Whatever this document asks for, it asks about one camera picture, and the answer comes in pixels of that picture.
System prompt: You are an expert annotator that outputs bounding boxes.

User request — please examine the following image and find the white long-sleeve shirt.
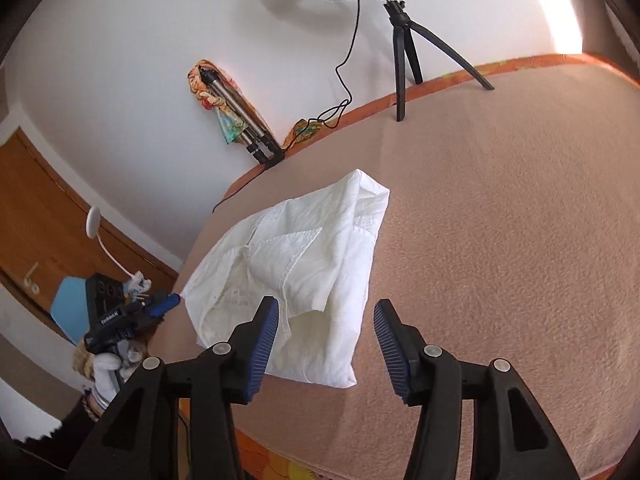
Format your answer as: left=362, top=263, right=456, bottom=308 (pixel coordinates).
left=180, top=169, right=390, bottom=388

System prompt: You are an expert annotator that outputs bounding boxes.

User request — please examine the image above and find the white gloved left hand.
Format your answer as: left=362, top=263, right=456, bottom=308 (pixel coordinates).
left=73, top=340, right=146, bottom=412

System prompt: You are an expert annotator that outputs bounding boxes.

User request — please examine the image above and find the white desk lamp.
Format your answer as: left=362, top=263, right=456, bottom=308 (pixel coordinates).
left=85, top=206, right=152, bottom=297

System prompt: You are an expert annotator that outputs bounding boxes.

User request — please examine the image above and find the blue chair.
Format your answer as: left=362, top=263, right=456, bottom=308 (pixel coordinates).
left=50, top=276, right=89, bottom=344

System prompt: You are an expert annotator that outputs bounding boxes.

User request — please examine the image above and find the wooden cabinet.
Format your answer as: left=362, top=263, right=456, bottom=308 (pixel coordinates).
left=0, top=129, right=178, bottom=333

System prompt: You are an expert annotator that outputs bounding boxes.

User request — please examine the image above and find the orange floral bed sheet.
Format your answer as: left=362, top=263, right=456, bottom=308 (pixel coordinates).
left=177, top=52, right=640, bottom=480

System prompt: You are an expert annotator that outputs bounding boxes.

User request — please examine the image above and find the colourful patterned scarf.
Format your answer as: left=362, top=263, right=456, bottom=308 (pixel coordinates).
left=188, top=60, right=322, bottom=150

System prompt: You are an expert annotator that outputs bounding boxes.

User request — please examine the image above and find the folded silver tripod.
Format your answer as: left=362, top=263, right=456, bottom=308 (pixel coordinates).
left=198, top=65, right=284, bottom=169

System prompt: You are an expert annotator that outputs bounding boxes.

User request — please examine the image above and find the beige fleece blanket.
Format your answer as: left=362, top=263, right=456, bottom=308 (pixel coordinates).
left=181, top=64, right=639, bottom=477

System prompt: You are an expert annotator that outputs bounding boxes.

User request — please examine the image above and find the black ring light cable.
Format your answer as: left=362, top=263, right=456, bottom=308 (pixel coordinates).
left=211, top=0, right=381, bottom=215

